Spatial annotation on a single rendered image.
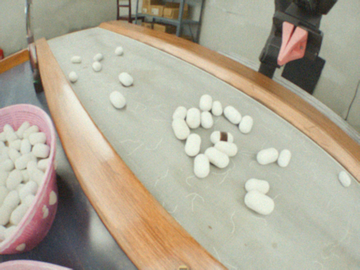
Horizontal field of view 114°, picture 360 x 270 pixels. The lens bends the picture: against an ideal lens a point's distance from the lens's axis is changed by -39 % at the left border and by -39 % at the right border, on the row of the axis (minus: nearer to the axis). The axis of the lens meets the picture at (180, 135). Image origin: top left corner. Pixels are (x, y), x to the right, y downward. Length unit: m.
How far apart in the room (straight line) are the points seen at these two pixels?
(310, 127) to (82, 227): 0.43
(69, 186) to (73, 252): 0.11
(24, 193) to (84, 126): 0.12
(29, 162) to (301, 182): 0.38
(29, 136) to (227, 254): 0.31
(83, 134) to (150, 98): 0.15
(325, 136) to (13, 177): 0.53
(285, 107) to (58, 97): 0.43
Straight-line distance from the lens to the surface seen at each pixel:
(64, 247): 0.28
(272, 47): 0.67
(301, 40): 0.34
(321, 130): 0.41
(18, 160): 0.29
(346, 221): 0.34
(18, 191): 0.28
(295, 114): 0.41
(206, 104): 0.31
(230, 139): 0.26
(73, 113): 0.28
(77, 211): 0.29
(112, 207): 0.17
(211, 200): 0.21
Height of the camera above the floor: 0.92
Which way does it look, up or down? 42 degrees down
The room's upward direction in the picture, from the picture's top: 10 degrees clockwise
